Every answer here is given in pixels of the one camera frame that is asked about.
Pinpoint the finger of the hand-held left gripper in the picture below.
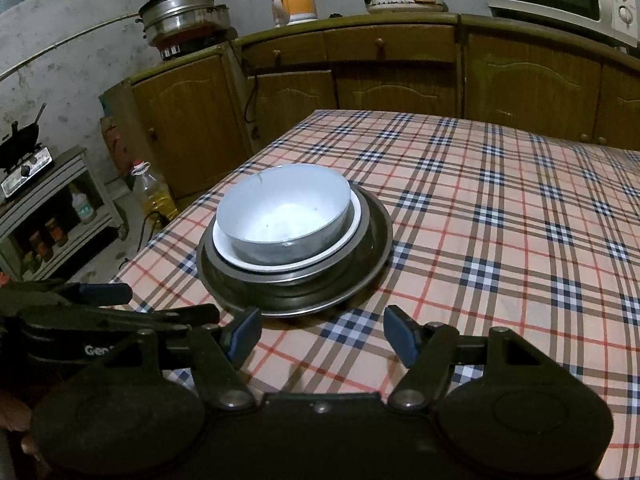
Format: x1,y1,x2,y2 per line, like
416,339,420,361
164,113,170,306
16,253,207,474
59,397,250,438
62,282,133,307
17,304,221,333

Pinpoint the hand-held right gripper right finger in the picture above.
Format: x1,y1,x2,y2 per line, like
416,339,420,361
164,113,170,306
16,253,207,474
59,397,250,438
384,304,546,409

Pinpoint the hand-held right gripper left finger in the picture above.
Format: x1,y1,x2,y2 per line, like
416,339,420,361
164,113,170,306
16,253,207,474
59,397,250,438
112,306,263,409

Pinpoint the large steel plate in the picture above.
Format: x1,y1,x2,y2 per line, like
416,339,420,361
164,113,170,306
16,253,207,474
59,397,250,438
196,186,394,318

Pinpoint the medium steel plate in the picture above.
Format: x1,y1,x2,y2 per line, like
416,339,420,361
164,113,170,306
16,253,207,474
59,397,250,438
202,195,376,288

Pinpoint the wide white bowl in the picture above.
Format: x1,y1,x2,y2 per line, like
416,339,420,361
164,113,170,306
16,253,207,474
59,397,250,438
212,187,363,275

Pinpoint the deep white bowl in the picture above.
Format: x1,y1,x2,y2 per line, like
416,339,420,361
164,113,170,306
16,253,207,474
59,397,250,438
216,164,352,267

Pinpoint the dark sauce jar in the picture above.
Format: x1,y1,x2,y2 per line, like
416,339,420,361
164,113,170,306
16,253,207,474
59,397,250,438
44,217,68,248
27,230,51,261

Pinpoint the white plastic bottle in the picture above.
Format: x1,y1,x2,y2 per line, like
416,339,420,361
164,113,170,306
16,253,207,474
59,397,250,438
69,184,98,226

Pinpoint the cooking oil bottle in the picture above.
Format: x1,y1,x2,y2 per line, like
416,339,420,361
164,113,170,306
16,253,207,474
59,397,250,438
130,159,179,222

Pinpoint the plaid tablecloth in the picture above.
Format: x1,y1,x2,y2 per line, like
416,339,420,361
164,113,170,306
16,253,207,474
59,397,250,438
112,109,640,480

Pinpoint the grey stove stand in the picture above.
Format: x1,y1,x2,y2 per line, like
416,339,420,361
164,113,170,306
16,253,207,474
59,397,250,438
0,145,127,282

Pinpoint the steel gas stove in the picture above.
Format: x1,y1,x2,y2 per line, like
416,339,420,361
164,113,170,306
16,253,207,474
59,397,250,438
0,146,54,198

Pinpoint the brown wooden cabinet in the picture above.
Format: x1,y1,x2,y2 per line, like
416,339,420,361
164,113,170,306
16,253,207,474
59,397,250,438
102,10,640,211

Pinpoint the black induction cooker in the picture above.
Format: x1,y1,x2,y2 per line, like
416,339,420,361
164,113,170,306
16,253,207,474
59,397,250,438
152,30,240,62

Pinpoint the steel steamer pot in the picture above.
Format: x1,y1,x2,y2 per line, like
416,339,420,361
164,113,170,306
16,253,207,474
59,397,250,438
137,0,223,43

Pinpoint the steel cooking pot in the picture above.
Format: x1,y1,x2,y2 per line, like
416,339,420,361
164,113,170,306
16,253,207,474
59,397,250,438
200,4,232,28

